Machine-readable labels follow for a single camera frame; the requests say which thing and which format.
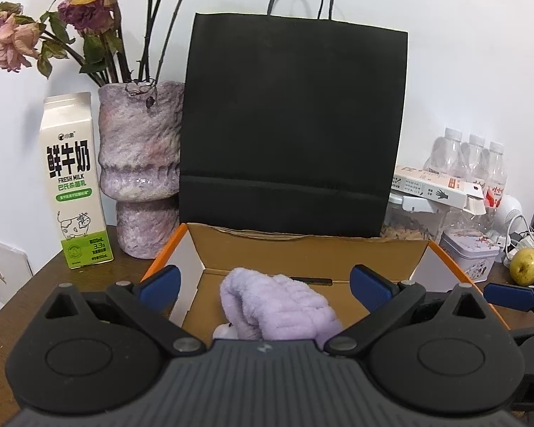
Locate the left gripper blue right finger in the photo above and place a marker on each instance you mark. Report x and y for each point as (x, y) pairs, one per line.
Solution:
(371, 289)

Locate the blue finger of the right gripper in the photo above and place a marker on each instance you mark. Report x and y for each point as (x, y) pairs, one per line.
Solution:
(513, 297)

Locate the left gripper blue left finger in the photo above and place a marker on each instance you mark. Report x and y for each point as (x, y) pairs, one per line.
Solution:
(160, 291)

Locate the lavender fluffy towel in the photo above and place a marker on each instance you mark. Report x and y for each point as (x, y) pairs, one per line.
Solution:
(263, 307)

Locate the yellow green apple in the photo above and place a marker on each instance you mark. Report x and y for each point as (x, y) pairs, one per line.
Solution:
(521, 267)

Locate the orange cardboard box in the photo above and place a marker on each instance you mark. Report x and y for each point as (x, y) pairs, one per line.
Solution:
(205, 255)

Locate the lavender printed tin box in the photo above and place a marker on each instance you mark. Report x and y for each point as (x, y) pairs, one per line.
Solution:
(471, 250)

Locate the clear plastic food container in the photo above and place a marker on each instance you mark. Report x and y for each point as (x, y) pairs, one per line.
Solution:
(416, 218)

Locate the white plush toy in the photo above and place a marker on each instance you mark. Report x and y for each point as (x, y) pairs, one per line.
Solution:
(225, 331)

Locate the white flat glove box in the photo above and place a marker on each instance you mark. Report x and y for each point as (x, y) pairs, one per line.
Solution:
(443, 189)

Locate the clear water bottle right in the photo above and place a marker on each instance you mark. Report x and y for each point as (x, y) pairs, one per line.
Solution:
(495, 172)

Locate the clear water bottle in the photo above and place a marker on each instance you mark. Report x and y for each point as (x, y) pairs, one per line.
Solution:
(470, 160)
(446, 156)
(495, 172)

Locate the clear water bottle middle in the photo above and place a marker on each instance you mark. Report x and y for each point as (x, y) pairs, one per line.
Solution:
(470, 160)

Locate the clear water bottle left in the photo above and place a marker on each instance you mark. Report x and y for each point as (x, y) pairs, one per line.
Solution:
(446, 156)

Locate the purple fuzzy vase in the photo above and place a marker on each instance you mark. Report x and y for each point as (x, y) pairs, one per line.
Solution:
(139, 155)

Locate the black paper shopping bag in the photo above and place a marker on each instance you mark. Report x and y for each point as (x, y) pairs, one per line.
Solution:
(291, 125)

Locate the white green milk carton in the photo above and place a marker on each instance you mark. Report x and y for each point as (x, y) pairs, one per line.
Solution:
(68, 151)

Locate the dried pink rose bouquet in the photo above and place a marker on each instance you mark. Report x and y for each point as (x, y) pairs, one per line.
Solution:
(87, 31)

